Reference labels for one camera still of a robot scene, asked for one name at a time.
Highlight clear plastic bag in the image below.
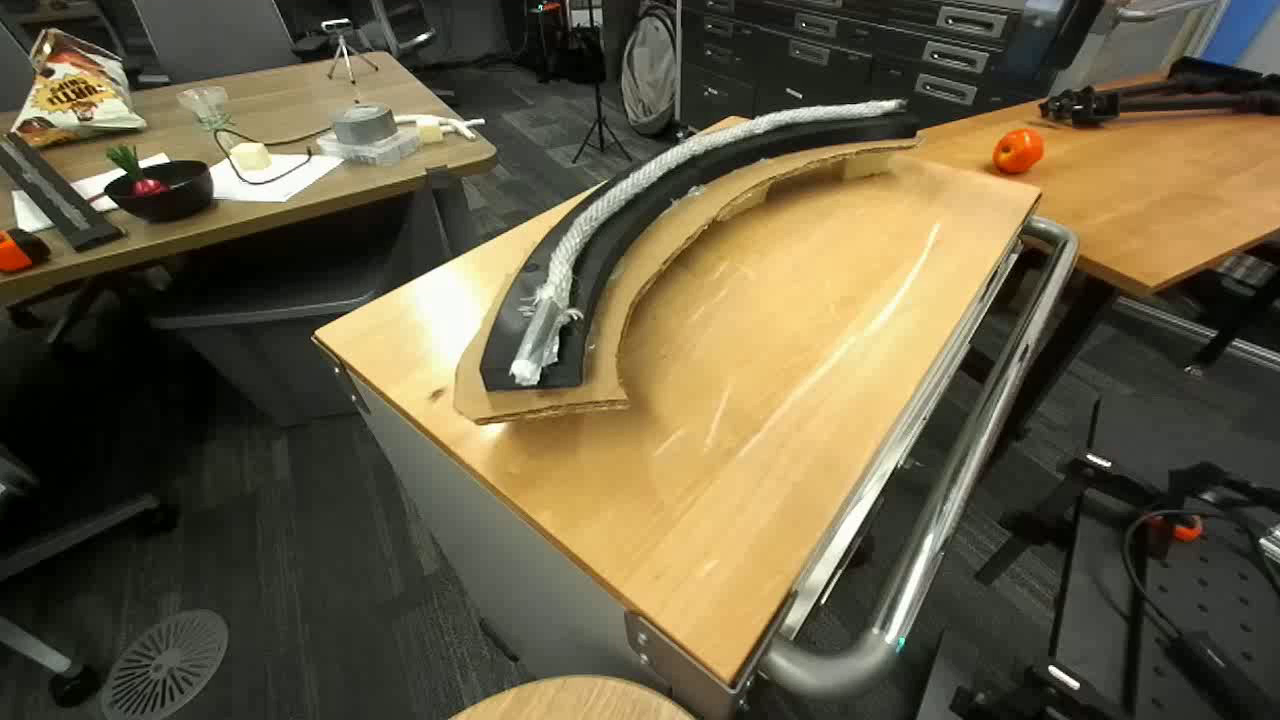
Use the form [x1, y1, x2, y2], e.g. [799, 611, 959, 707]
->
[175, 82, 236, 130]

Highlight black bowl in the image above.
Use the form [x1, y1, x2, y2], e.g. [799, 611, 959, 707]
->
[101, 157, 219, 222]

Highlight orange black clamp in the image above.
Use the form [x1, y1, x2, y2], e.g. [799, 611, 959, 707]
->
[1143, 509, 1213, 547]

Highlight silver metal cart handle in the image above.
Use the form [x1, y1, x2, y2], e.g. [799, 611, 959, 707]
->
[755, 216, 1078, 705]

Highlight white paper sheet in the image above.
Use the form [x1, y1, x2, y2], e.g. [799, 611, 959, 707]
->
[9, 152, 175, 237]
[206, 147, 353, 208]

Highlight white braided rope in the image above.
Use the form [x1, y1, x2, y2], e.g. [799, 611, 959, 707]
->
[504, 97, 912, 391]

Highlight black perforated optical table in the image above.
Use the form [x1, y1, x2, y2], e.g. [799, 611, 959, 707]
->
[933, 505, 1280, 720]

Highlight white cart cabinet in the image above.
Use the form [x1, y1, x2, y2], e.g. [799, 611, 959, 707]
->
[333, 354, 764, 720]

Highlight red toy with green leaves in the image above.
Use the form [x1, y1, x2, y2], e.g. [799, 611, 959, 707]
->
[104, 139, 170, 205]

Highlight dark drawer cabinet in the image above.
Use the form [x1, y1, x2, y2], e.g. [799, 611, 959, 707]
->
[677, 0, 1110, 130]

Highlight grey office chair base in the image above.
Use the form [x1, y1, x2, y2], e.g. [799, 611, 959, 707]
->
[0, 442, 182, 712]

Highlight white round fan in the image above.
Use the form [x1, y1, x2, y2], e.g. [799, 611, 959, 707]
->
[616, 3, 683, 136]

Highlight orange round object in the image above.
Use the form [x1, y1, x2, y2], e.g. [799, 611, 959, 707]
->
[0, 227, 57, 280]

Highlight grey plastic bin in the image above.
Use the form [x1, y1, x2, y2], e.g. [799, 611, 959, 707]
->
[1064, 0, 1215, 91]

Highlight long black flat bar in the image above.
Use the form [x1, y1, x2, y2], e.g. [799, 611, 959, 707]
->
[0, 130, 127, 255]

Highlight yellow chip bag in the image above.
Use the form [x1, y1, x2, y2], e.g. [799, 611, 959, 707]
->
[9, 27, 150, 147]

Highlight white plastic connector piece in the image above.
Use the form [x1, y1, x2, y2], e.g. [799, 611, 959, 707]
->
[396, 111, 493, 143]

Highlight round wooden stool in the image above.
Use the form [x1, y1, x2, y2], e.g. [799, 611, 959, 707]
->
[446, 670, 697, 720]

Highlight grey round tape roll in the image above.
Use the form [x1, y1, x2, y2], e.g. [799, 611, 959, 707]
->
[333, 99, 399, 152]

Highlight black curved channel track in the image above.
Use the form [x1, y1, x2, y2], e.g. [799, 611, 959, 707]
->
[475, 102, 934, 396]

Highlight black folded tripod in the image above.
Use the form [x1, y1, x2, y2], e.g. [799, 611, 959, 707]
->
[1036, 55, 1280, 130]

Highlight small white mini tripod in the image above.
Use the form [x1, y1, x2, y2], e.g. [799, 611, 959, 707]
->
[314, 10, 384, 88]

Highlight wooden desk with tripod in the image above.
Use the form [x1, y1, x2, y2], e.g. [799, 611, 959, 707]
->
[916, 72, 1280, 298]

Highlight round perforated floor disc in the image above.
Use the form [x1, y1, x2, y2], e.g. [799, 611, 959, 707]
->
[94, 607, 233, 720]

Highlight black light stand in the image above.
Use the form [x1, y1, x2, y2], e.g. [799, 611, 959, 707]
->
[571, 0, 635, 166]

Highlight white lump with cable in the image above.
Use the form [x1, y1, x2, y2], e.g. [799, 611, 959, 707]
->
[228, 136, 281, 177]

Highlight small orange fruit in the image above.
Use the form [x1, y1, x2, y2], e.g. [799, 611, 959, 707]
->
[988, 124, 1052, 179]

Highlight wooden desk with clutter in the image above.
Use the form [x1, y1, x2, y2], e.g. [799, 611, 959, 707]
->
[0, 48, 498, 312]

